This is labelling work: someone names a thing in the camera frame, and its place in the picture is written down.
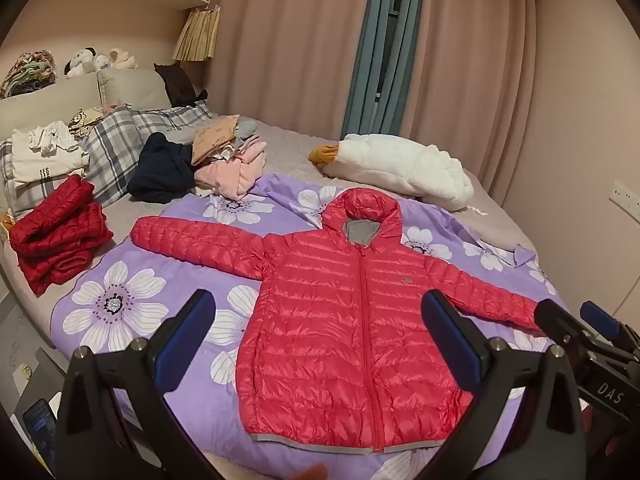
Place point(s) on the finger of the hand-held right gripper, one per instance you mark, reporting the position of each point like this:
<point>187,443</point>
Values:
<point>600,317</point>
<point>552,317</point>

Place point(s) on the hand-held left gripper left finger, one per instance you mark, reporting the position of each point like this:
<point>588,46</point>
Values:
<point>186,329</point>

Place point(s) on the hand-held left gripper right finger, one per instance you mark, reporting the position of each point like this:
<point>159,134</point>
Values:
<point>450,330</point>

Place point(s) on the red puffer jacket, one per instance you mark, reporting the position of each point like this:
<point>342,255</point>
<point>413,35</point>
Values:
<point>350,310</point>

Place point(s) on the pink clothes pile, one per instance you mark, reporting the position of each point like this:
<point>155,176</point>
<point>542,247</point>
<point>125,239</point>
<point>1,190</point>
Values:
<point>230,175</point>

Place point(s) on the purple floral blanket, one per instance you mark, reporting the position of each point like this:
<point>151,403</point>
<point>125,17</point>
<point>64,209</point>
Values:
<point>150,260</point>

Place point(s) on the folded dark red jackets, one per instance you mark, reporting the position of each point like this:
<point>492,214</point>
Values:
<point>55,235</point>

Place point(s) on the navy garment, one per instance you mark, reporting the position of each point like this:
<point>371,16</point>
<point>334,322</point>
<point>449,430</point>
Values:
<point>160,167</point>

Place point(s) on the white goose plush toy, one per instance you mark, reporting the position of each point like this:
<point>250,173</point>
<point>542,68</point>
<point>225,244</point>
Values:
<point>400,165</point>

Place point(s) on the black phone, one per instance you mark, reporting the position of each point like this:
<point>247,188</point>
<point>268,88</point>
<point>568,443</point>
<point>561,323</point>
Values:
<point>42,425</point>

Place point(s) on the tan patterned cloth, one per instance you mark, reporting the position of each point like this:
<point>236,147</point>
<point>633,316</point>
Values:
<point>215,137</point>

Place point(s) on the plaid pillow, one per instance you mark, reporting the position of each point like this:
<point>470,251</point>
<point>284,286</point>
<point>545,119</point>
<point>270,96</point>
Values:
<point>115,135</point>

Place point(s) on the grey cloth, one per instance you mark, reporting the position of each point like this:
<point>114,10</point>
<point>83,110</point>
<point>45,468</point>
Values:
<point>245,128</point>

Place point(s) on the white garment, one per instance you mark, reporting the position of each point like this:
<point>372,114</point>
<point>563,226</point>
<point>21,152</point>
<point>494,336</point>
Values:
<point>45,155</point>

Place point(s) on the cartoon print pillow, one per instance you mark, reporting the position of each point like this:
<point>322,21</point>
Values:
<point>82,120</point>

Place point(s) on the dark brown garment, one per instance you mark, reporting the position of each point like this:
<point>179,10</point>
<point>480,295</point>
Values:
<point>177,85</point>

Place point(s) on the beige headboard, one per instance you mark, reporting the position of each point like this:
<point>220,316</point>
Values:
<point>130,85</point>

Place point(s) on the pink curtain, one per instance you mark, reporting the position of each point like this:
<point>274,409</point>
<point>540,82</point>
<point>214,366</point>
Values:
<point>475,60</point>
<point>300,35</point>

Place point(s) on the beige plush toy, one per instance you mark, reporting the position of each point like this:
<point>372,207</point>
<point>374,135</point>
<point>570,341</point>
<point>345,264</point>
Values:
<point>122,59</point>

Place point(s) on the blue-grey curtain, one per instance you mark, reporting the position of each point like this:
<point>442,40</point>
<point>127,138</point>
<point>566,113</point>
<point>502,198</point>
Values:
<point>380,60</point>

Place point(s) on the black and white plush toy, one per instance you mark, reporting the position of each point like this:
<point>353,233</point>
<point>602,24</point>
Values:
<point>82,60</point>

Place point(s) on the beige pleated skirt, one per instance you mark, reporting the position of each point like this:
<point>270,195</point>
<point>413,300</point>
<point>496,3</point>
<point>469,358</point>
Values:
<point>197,35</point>

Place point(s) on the floral cloth heap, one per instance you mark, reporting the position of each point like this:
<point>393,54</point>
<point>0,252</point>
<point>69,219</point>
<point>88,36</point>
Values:
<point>27,72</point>

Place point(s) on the white wall socket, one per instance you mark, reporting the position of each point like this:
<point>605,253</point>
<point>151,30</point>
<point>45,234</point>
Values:
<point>625,197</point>

